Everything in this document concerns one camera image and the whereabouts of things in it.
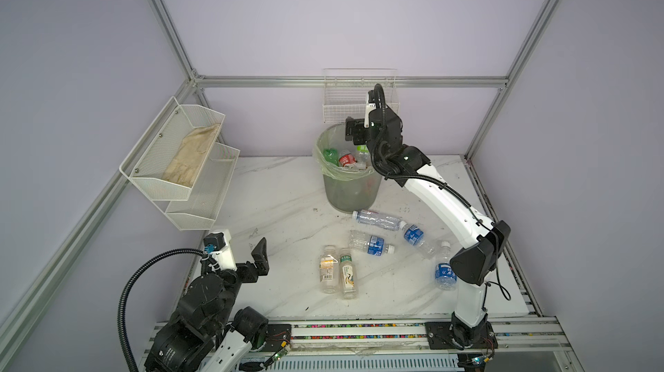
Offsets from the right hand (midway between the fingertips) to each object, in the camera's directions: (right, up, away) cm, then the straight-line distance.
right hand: (359, 116), depth 74 cm
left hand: (-29, -35, -10) cm, 46 cm away
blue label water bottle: (+6, -41, +12) cm, 43 cm away
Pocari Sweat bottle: (+21, -39, +15) cm, 46 cm away
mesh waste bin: (-2, -19, +10) cm, 22 cm away
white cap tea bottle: (-9, -48, +8) cm, 49 cm away
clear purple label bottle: (+8, -33, +22) cm, 41 cm away
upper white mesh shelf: (-59, -11, +5) cm, 60 cm away
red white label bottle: (-3, -11, +17) cm, 21 cm away
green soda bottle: (-9, -10, +17) cm, 21 cm away
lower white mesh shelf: (-64, -25, +37) cm, 78 cm away
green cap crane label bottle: (-3, -48, +6) cm, 49 cm away
